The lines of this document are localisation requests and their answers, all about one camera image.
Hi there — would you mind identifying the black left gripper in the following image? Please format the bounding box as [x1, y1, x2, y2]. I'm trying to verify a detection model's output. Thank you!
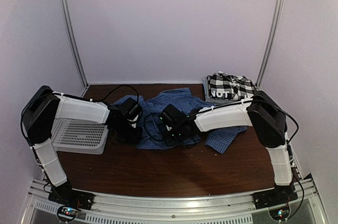
[113, 120, 143, 144]

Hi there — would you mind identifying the blue checked shirt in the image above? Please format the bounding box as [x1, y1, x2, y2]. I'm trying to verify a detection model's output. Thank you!
[112, 87, 248, 155]

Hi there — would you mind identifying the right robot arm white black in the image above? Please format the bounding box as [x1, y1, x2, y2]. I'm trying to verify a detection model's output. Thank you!
[158, 91, 294, 204]

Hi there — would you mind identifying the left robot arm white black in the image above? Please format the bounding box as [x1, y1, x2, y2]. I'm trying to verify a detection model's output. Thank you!
[20, 86, 143, 205]

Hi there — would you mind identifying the white perforated plastic basket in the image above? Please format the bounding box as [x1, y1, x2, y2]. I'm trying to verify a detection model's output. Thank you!
[51, 119, 108, 155]

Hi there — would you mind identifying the black white plaid shirt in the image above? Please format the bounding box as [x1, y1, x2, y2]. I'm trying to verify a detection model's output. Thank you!
[209, 71, 258, 101]

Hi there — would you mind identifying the left small circuit board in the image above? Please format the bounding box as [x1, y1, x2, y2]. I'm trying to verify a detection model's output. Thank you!
[57, 206, 79, 222]

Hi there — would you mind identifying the small circuit board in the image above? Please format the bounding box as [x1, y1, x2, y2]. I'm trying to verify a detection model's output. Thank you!
[269, 206, 290, 221]
[57, 206, 79, 222]

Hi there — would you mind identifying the right small circuit board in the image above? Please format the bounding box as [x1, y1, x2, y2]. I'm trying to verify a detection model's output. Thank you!
[269, 206, 290, 221]

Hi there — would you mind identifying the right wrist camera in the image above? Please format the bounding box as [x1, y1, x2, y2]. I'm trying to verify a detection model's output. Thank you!
[158, 104, 187, 131]

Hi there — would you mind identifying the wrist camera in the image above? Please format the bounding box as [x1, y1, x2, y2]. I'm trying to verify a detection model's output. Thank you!
[158, 104, 187, 131]
[119, 97, 143, 128]

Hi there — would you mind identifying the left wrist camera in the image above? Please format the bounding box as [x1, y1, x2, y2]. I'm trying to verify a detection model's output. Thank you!
[119, 97, 143, 128]

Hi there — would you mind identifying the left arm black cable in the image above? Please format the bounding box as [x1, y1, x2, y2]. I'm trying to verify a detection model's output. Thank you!
[20, 85, 140, 145]

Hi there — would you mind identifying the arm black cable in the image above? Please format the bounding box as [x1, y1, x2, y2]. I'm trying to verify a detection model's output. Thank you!
[144, 97, 304, 209]
[20, 85, 140, 145]

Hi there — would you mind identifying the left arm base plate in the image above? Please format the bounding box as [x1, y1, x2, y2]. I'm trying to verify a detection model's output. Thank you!
[48, 186, 94, 210]

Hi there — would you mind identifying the front aluminium rail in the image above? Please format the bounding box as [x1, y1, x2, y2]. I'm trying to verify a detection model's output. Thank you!
[25, 179, 322, 224]

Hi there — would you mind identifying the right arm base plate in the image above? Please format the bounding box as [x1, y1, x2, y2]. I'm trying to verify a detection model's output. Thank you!
[252, 188, 298, 210]

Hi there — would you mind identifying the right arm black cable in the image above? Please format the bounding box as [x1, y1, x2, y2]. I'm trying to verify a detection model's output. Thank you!
[144, 97, 304, 209]

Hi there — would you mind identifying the left aluminium frame post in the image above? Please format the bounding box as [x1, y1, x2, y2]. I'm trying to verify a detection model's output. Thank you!
[60, 0, 89, 89]

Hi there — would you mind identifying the aluminium frame post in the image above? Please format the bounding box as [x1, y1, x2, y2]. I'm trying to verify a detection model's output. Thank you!
[256, 0, 285, 89]
[60, 0, 89, 89]

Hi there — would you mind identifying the right aluminium frame post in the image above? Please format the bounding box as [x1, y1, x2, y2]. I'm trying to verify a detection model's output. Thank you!
[256, 0, 285, 89]

